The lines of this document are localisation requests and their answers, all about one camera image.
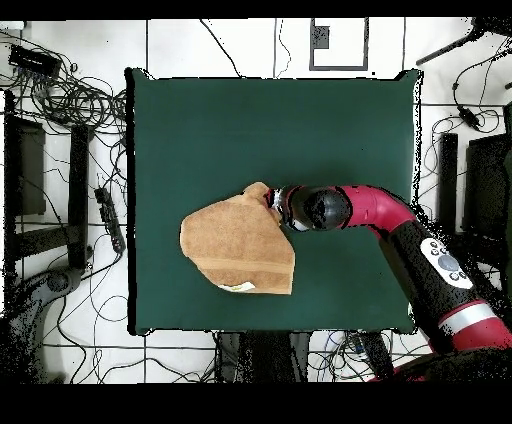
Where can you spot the black robot pedestal stand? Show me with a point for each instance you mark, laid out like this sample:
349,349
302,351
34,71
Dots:
264,356

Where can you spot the dark green table cloth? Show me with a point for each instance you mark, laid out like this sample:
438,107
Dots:
200,140

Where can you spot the long black power strip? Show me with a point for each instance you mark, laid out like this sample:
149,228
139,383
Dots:
108,218

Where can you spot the grey square floor frame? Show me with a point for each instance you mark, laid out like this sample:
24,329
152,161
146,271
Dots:
339,68

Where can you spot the grey curved stand base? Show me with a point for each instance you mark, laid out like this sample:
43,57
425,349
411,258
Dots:
56,282

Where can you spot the black inline power brick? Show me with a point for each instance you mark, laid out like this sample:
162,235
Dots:
468,118

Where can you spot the large black box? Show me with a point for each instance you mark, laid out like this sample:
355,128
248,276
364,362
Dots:
486,180

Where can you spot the black metal frame stand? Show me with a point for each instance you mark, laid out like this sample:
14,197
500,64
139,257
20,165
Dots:
78,180

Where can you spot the black upright bar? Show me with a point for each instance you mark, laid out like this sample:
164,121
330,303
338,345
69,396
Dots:
448,168

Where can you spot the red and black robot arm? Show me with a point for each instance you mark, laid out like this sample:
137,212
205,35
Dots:
372,206

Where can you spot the black rectangular box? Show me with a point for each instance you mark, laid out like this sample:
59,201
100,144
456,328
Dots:
34,60

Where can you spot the tan terry towel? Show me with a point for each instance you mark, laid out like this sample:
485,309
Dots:
236,248

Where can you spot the small grey square plate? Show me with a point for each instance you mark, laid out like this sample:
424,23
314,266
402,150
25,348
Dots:
320,36

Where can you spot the black tripod leg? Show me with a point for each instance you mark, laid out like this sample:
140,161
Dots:
448,48

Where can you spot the black flat device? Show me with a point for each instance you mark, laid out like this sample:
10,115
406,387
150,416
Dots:
376,356

